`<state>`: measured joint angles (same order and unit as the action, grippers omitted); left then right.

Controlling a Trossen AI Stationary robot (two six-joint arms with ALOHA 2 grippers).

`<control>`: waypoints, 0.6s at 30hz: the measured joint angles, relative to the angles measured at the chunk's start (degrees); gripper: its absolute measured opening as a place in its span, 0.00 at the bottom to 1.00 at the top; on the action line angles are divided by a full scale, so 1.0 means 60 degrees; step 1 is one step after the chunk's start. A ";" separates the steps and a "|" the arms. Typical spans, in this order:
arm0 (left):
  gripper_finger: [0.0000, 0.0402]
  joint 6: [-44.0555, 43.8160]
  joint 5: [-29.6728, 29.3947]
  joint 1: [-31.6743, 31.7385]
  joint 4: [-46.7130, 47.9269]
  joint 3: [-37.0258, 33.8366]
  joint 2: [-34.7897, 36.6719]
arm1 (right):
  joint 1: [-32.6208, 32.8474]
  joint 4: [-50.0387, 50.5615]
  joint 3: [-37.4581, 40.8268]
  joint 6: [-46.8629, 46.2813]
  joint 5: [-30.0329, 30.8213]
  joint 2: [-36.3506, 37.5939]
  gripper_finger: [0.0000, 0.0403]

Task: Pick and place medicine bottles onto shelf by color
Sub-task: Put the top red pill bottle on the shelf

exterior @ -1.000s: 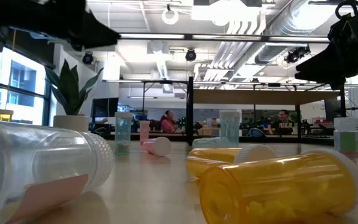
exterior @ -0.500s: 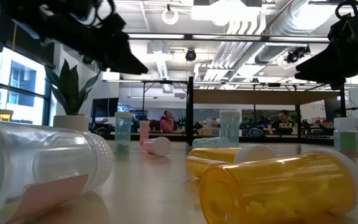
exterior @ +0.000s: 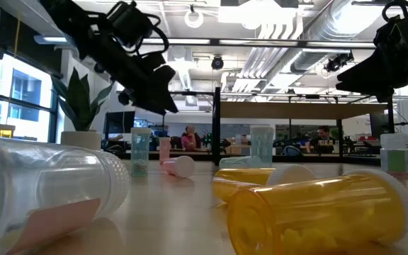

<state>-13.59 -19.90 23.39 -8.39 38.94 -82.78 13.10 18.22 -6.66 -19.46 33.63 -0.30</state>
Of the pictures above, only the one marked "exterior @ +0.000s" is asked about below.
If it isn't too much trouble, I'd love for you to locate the orange pill bottle white cap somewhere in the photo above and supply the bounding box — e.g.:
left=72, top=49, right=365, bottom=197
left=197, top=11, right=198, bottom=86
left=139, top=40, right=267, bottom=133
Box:
left=0, top=123, right=16, bottom=139
left=212, top=163, right=317, bottom=205
left=227, top=169, right=408, bottom=255

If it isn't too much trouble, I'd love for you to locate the linear ceiling light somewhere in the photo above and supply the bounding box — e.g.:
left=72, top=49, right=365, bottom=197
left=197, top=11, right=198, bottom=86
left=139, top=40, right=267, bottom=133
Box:
left=33, top=35, right=378, bottom=50

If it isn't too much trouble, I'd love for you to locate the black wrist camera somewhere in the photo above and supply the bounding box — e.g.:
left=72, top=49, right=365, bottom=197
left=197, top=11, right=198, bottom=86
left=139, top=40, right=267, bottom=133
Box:
left=373, top=16, right=408, bottom=50
left=106, top=1, right=162, bottom=49

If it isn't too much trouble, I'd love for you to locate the person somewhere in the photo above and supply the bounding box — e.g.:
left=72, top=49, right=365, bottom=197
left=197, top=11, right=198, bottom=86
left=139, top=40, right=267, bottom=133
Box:
left=309, top=125, right=336, bottom=155
left=181, top=125, right=209, bottom=152

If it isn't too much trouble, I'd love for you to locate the pink pill bottle white cap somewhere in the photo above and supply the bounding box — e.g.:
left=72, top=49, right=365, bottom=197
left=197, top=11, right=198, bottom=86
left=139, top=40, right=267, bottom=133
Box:
left=161, top=155, right=196, bottom=179
left=159, top=137, right=172, bottom=166

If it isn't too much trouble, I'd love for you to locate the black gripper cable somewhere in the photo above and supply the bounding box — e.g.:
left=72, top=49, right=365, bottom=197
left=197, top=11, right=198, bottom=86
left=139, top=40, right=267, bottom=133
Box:
left=381, top=0, right=408, bottom=22
left=132, top=12, right=171, bottom=56

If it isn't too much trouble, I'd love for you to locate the black aluminium table frame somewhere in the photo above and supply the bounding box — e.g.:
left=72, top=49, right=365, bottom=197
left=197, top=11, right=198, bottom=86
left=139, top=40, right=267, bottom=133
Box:
left=117, top=150, right=408, bottom=171

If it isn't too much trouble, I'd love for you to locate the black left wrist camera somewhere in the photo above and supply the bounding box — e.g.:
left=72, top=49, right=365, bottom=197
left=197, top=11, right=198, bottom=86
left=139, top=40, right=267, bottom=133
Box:
left=106, top=1, right=162, bottom=49

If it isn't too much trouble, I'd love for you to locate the white plant pot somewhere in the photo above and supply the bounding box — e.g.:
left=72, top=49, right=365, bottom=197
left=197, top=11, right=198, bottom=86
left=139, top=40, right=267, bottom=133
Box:
left=60, top=130, right=103, bottom=152

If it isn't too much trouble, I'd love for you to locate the white ring light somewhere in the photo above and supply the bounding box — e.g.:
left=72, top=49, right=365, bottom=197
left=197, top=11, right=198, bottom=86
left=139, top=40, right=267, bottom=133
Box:
left=184, top=8, right=205, bottom=29

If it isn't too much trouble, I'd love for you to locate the blue black bag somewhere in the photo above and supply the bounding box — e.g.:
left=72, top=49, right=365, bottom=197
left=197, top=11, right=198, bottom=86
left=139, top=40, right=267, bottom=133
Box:
left=282, top=144, right=303, bottom=157

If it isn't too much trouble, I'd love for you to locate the black monitor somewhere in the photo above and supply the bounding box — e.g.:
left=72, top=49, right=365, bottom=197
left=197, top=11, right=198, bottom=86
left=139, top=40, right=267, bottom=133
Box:
left=103, top=110, right=136, bottom=135

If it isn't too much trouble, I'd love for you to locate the silver ventilation duct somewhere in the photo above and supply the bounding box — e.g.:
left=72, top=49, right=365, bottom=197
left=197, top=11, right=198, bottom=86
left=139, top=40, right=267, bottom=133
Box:
left=290, top=0, right=389, bottom=74

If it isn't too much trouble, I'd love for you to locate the wooden shelf black frame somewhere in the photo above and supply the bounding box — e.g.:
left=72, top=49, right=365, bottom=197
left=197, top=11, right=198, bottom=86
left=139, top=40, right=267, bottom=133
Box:
left=212, top=86, right=397, bottom=167

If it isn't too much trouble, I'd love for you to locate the green snake plant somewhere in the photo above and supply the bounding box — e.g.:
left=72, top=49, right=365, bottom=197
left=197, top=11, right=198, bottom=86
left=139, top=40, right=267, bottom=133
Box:
left=50, top=67, right=116, bottom=132

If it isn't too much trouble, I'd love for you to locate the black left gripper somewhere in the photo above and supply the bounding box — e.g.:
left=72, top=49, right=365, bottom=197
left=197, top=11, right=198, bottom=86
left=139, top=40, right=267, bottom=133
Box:
left=83, top=21, right=180, bottom=114

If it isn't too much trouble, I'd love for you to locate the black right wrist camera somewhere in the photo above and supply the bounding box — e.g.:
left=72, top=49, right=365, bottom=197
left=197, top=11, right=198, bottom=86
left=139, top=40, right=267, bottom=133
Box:
left=373, top=16, right=408, bottom=50

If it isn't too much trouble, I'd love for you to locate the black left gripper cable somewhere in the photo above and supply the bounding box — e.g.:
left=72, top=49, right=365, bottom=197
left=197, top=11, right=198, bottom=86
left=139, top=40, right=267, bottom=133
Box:
left=132, top=12, right=171, bottom=56

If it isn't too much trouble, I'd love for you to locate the black ceiling track light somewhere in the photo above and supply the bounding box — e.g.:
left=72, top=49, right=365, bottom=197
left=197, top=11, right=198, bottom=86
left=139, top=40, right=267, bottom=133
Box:
left=323, top=51, right=354, bottom=74

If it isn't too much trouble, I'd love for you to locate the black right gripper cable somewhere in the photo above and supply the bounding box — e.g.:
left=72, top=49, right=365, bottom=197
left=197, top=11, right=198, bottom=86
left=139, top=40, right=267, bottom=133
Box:
left=381, top=0, right=408, bottom=22

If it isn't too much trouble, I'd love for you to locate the large clear pill bottle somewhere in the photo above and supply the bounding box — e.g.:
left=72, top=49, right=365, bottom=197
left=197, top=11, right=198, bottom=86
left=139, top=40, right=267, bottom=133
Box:
left=0, top=134, right=131, bottom=255

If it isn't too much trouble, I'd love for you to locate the yellow hanging cable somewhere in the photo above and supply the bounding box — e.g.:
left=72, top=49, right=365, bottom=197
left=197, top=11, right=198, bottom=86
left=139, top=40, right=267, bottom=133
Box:
left=13, top=13, right=21, bottom=60

